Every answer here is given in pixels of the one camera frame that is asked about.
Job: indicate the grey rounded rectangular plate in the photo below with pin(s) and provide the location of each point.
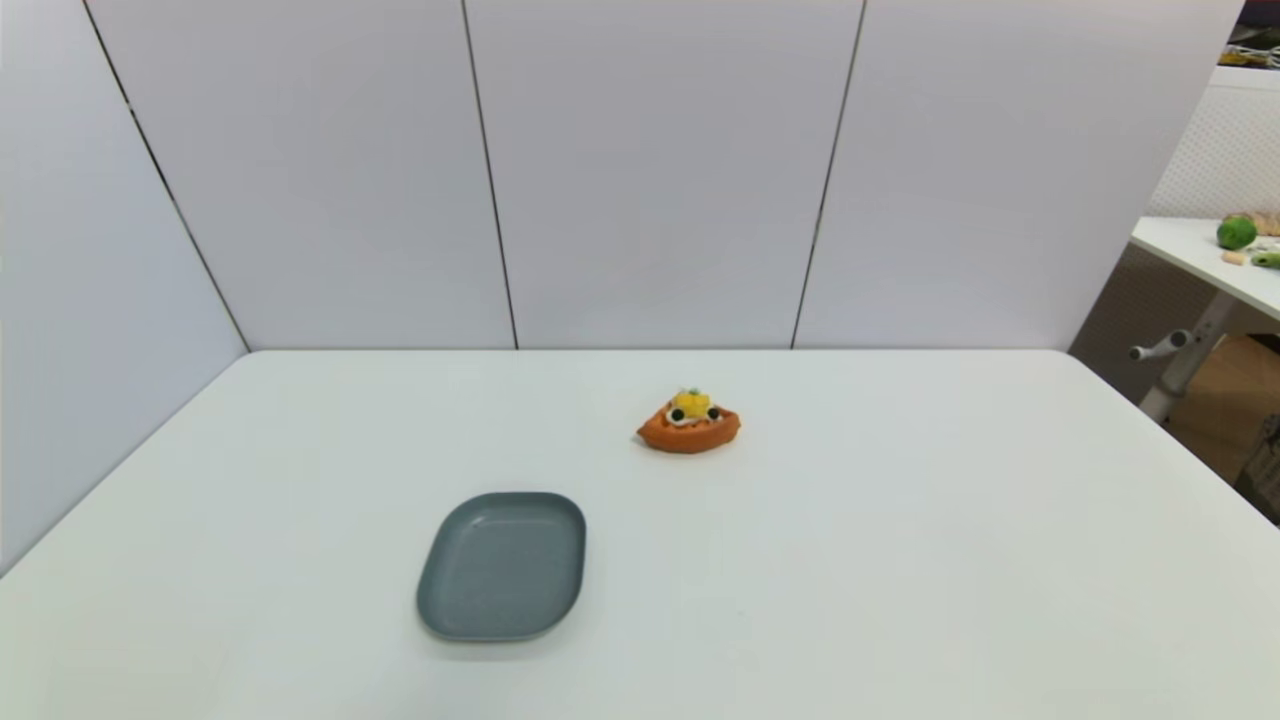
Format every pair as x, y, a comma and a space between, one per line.
502, 568

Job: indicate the orange triangle waffle bread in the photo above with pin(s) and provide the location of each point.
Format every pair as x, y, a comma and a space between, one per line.
690, 432

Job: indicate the beige bread piece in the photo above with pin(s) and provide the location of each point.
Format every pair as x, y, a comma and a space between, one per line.
1270, 223

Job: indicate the green round fruit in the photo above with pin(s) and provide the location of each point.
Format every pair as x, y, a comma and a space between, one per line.
1236, 233

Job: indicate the white background table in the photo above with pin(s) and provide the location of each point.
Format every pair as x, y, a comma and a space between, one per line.
1190, 248

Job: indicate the white table leg with crank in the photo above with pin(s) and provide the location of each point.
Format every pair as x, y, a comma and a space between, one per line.
1188, 360

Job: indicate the small green vegetable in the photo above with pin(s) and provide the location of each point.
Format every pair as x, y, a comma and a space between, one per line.
1267, 259

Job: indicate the dark grey equipment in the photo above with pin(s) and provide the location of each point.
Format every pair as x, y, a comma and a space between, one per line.
1265, 470

